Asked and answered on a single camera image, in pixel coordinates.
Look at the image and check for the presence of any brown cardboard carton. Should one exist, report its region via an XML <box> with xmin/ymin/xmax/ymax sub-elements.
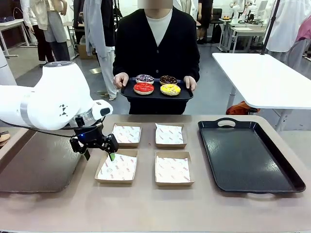
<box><xmin>77</xmin><ymin>36</ymin><xmax>98</xmax><ymax>60</ymax></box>

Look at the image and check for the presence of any red glazed donut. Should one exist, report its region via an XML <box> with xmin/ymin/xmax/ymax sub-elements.
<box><xmin>133</xmin><ymin>82</ymin><xmax>155</xmax><ymax>95</ymax></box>

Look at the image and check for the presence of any chocolate glazed donut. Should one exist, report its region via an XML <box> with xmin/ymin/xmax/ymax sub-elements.
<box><xmin>159</xmin><ymin>75</ymin><xmax>178</xmax><ymax>85</ymax></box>

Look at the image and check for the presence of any brown cardboard donut box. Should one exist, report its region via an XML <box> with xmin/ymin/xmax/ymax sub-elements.
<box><xmin>155</xmin><ymin>122</ymin><xmax>188</xmax><ymax>149</ymax></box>
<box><xmin>94</xmin><ymin>150</ymin><xmax>138</xmax><ymax>184</ymax></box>
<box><xmin>111</xmin><ymin>123</ymin><xmax>142</xmax><ymax>148</ymax></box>
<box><xmin>155</xmin><ymin>151</ymin><xmax>195</xmax><ymax>187</ymax></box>

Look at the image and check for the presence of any orange bag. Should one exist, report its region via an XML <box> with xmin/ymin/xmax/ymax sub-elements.
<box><xmin>225</xmin><ymin>100</ymin><xmax>260</xmax><ymax>116</ymax></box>

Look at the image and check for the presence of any black stand pole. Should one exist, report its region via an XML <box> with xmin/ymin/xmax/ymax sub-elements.
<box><xmin>261</xmin><ymin>0</ymin><xmax>281</xmax><ymax>56</ymax></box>

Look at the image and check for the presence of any white trousers mannequin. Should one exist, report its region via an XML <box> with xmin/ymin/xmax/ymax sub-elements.
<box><xmin>96</xmin><ymin>46</ymin><xmax>119</xmax><ymax>100</ymax></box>

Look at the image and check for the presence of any white side table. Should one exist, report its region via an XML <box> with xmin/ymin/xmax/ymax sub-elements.
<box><xmin>211</xmin><ymin>52</ymin><xmax>311</xmax><ymax>132</ymax></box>

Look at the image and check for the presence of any pink hanging garment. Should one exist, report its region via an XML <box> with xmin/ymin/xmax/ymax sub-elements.
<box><xmin>295</xmin><ymin>18</ymin><xmax>311</xmax><ymax>42</ymax></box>

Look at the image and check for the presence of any white background desk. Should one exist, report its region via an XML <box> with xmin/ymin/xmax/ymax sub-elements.
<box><xmin>0</xmin><ymin>18</ymin><xmax>32</xmax><ymax>58</ymax></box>

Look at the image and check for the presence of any person's right hand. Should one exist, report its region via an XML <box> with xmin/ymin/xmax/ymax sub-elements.
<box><xmin>113</xmin><ymin>72</ymin><xmax>129</xmax><ymax>90</ymax></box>

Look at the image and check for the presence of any grey background table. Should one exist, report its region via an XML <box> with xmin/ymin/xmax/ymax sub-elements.
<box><xmin>218</xmin><ymin>18</ymin><xmax>268</xmax><ymax>53</ymax></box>

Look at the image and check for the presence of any person in black cardigan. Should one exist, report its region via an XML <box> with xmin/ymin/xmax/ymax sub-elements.
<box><xmin>113</xmin><ymin>0</ymin><xmax>200</xmax><ymax>115</ymax></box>

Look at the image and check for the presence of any person's right forearm black sleeve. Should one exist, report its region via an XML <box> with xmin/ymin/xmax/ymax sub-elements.
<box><xmin>113</xmin><ymin>48</ymin><xmax>129</xmax><ymax>78</ymax></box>

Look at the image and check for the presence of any white cylindrical base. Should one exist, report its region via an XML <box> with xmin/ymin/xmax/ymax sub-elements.
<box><xmin>0</xmin><ymin>46</ymin><xmax>17</xmax><ymax>86</ymax></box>

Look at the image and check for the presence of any black office chair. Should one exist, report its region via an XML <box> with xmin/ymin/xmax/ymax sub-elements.
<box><xmin>210</xmin><ymin>8</ymin><xmax>224</xmax><ymax>44</ymax></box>

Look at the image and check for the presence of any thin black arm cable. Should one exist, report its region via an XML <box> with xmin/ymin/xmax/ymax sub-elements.
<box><xmin>0</xmin><ymin>120</ymin><xmax>103</xmax><ymax>139</ymax></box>

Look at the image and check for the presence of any yellow sprinkled donut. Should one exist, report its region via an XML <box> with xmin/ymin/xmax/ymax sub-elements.
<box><xmin>160</xmin><ymin>83</ymin><xmax>182</xmax><ymax>97</ymax></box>

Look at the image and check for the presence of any large black tray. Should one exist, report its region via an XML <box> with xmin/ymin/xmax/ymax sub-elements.
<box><xmin>197</xmin><ymin>117</ymin><xmax>306</xmax><ymax>194</ymax></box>

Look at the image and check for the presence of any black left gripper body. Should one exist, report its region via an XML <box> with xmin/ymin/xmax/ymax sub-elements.
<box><xmin>72</xmin><ymin>124</ymin><xmax>105</xmax><ymax>148</ymax></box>

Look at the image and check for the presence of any small black serving tray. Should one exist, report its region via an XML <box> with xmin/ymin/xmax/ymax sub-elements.
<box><xmin>120</xmin><ymin>77</ymin><xmax>194</xmax><ymax>100</ymax></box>

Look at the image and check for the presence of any background person in black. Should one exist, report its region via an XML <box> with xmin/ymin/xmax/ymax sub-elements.
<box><xmin>198</xmin><ymin>0</ymin><xmax>214</xmax><ymax>45</ymax></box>

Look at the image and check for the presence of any white hanging shirt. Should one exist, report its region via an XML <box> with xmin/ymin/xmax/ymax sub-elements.
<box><xmin>266</xmin><ymin>0</ymin><xmax>311</xmax><ymax>53</ymax></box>

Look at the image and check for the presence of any person's left forearm black sleeve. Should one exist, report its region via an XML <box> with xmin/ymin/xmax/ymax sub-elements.
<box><xmin>184</xmin><ymin>48</ymin><xmax>200</xmax><ymax>84</ymax></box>

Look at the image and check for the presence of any person's left hand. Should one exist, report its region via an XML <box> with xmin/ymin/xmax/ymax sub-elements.
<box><xmin>184</xmin><ymin>76</ymin><xmax>197</xmax><ymax>91</ymax></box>

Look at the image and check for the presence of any grey hanging garment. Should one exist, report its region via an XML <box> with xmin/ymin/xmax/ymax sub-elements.
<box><xmin>84</xmin><ymin>0</ymin><xmax>115</xmax><ymax>59</ymax></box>

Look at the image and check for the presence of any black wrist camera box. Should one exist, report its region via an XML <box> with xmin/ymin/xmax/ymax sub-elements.
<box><xmin>74</xmin><ymin>116</ymin><xmax>86</xmax><ymax>129</ymax></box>

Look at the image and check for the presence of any mannequin with beige vest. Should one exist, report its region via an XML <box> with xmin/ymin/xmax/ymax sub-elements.
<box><xmin>20</xmin><ymin>0</ymin><xmax>71</xmax><ymax>68</ymax></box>

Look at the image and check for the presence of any purple white sprinkled donut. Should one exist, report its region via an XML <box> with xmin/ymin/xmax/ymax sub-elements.
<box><xmin>135</xmin><ymin>74</ymin><xmax>155</xmax><ymax>85</ymax></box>

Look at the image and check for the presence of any large brown tray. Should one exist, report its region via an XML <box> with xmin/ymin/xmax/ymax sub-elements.
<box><xmin>0</xmin><ymin>128</ymin><xmax>86</xmax><ymax>194</ymax></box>

